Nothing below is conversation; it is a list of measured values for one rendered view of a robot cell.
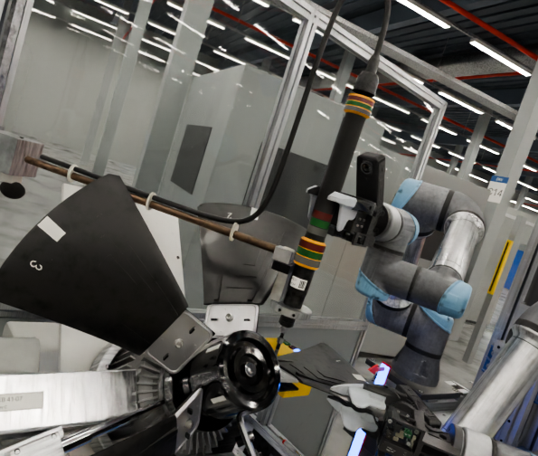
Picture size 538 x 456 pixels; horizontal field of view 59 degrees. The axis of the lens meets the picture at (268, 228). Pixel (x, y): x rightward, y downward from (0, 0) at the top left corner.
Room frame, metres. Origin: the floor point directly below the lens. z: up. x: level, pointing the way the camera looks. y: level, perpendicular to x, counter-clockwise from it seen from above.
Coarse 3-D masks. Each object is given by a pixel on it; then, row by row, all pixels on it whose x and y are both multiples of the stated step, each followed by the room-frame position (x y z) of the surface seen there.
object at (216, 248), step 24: (240, 216) 0.93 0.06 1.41; (264, 216) 0.94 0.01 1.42; (216, 240) 0.88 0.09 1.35; (264, 240) 0.89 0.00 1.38; (288, 240) 0.91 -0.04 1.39; (216, 264) 0.85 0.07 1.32; (240, 264) 0.84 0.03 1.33; (264, 264) 0.85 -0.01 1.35; (216, 288) 0.81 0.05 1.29; (240, 288) 0.81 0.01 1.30; (264, 288) 0.81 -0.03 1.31
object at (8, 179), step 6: (0, 174) 0.90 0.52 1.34; (6, 180) 0.90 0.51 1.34; (12, 180) 0.89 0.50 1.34; (18, 180) 0.91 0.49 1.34; (0, 186) 0.89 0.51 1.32; (6, 186) 0.89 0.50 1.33; (12, 186) 0.89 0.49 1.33; (18, 186) 0.90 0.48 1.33; (6, 192) 0.89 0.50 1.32; (12, 192) 0.89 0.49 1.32; (18, 192) 0.89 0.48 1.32; (24, 192) 0.91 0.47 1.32; (12, 198) 0.90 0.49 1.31; (18, 198) 0.91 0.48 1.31
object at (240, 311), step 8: (216, 304) 0.79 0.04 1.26; (224, 304) 0.79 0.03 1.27; (232, 304) 0.79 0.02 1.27; (240, 304) 0.79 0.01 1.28; (248, 304) 0.78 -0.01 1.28; (208, 312) 0.78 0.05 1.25; (216, 312) 0.78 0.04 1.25; (224, 312) 0.78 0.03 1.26; (232, 312) 0.78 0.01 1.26; (240, 312) 0.78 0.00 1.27; (248, 312) 0.77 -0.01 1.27; (256, 312) 0.77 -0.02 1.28; (208, 320) 0.77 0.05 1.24; (216, 320) 0.77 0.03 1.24; (224, 320) 0.77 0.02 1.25; (232, 320) 0.77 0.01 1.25; (240, 320) 0.76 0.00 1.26; (256, 320) 0.76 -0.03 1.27; (216, 328) 0.76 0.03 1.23; (224, 328) 0.75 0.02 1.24; (232, 328) 0.75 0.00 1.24; (240, 328) 0.75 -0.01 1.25; (248, 328) 0.75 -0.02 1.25; (216, 336) 0.75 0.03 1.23
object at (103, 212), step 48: (96, 192) 0.65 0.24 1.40; (48, 240) 0.61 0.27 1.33; (96, 240) 0.64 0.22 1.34; (144, 240) 0.66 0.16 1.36; (0, 288) 0.59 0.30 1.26; (48, 288) 0.61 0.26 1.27; (96, 288) 0.63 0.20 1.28; (144, 288) 0.65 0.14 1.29; (96, 336) 0.64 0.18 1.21; (144, 336) 0.66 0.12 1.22
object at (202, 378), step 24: (240, 336) 0.68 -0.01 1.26; (192, 360) 0.72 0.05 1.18; (216, 360) 0.64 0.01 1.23; (240, 360) 0.67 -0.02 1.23; (264, 360) 0.70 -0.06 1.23; (168, 384) 0.69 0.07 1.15; (192, 384) 0.67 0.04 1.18; (216, 384) 0.63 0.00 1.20; (240, 384) 0.64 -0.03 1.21; (264, 384) 0.67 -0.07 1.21; (216, 408) 0.65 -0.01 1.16; (240, 408) 0.63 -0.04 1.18; (264, 408) 0.65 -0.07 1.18
